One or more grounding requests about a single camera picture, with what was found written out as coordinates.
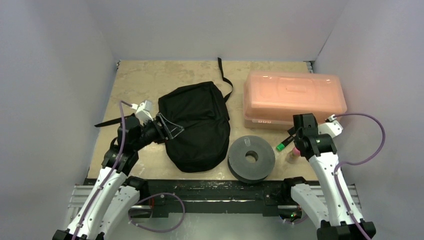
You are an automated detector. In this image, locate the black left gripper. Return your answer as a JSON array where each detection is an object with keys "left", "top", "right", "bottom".
[{"left": 132, "top": 113, "right": 183, "bottom": 151}]

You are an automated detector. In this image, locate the black student backpack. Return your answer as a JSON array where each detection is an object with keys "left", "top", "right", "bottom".
[{"left": 94, "top": 57, "right": 234, "bottom": 174}]

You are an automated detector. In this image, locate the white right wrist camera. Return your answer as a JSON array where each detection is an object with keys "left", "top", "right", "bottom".
[{"left": 318, "top": 114, "right": 343, "bottom": 138}]

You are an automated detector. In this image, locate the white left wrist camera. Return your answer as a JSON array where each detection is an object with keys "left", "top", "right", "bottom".
[{"left": 131, "top": 100, "right": 153, "bottom": 124}]

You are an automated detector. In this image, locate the black metal base rail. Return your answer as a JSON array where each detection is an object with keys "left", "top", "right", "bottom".
[{"left": 67, "top": 178, "right": 362, "bottom": 220}]

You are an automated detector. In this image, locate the grey filament spool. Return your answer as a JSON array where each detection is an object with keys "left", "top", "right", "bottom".
[{"left": 227, "top": 135, "right": 276, "bottom": 184}]

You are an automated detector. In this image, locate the black green marker pen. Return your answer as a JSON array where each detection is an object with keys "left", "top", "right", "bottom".
[{"left": 275, "top": 135, "right": 294, "bottom": 152}]

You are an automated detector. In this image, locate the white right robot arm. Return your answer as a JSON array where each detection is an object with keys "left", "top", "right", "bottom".
[{"left": 280, "top": 113, "right": 377, "bottom": 240}]

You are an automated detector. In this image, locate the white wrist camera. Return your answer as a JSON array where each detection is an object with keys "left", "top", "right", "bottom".
[
  {"left": 131, "top": 100, "right": 153, "bottom": 124},
  {"left": 318, "top": 114, "right": 343, "bottom": 138}
]

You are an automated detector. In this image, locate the translucent pink plastic box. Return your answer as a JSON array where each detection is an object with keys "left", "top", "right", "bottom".
[{"left": 243, "top": 70, "right": 347, "bottom": 130}]

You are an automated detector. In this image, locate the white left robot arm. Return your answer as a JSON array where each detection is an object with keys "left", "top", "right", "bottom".
[{"left": 52, "top": 113, "right": 184, "bottom": 240}]

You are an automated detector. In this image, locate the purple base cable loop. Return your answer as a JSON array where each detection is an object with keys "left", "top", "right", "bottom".
[{"left": 127, "top": 192, "right": 186, "bottom": 234}]

